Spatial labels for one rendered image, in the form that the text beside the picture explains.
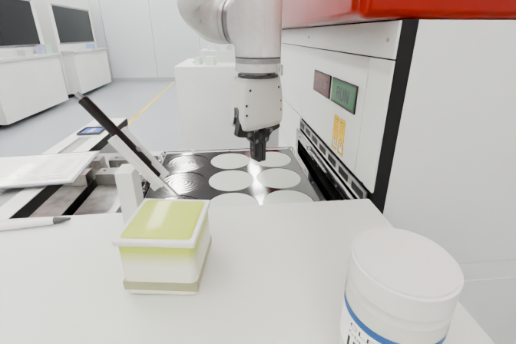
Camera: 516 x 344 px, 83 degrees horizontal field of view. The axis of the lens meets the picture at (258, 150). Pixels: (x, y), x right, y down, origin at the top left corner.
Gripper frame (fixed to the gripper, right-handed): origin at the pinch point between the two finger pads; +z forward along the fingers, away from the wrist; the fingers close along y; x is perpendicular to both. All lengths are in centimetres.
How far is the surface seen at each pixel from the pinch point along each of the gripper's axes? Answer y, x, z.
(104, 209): 28.2, -13.5, 10.0
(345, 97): -10.1, 12.7, -11.7
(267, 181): -2.6, 0.1, 8.0
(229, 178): 3.4, -6.3, 8.0
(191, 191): 12.7, -6.0, 8.0
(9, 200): 40.9, -10.8, 2.0
